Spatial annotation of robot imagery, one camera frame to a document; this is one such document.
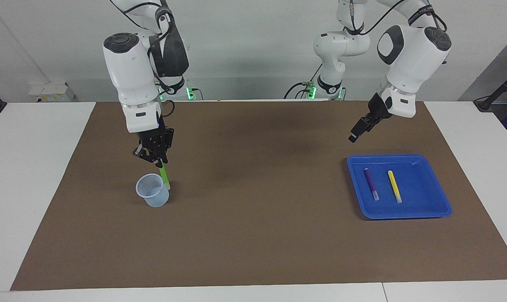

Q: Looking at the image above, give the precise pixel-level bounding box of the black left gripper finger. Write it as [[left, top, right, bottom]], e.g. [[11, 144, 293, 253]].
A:
[[348, 117, 374, 143]]

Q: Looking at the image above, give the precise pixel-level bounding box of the purple highlighter pen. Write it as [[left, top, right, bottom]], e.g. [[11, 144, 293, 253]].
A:
[[364, 168, 380, 201]]

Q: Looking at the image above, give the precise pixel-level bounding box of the yellow highlighter pen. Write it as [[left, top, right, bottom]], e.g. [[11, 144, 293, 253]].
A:
[[388, 170, 403, 203]]

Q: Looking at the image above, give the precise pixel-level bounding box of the translucent plastic cup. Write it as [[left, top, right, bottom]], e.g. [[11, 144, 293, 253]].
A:
[[136, 173, 170, 208]]

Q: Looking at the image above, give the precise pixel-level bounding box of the blue plastic tray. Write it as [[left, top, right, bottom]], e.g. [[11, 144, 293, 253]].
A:
[[347, 154, 452, 220]]

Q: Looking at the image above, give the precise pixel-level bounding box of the white power strip box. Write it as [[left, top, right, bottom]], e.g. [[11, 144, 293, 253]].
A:
[[29, 81, 77, 103]]

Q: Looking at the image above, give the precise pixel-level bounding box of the black stand pole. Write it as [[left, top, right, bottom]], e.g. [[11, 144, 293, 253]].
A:
[[474, 67, 507, 112]]

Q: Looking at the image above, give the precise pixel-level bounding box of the brown table mat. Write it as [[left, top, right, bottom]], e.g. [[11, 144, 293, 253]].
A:
[[10, 100, 507, 291]]

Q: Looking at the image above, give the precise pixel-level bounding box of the black base cable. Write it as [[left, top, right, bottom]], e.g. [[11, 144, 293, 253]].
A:
[[284, 59, 323, 99]]

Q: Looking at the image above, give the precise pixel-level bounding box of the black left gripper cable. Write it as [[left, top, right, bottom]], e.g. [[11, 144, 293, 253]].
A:
[[346, 0, 447, 36]]

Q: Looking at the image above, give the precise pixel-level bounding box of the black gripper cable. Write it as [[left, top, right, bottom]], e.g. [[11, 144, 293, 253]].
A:
[[109, 0, 176, 119], [346, 0, 447, 36]]

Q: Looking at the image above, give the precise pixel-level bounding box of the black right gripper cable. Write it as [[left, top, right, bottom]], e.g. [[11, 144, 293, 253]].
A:
[[109, 0, 176, 119]]

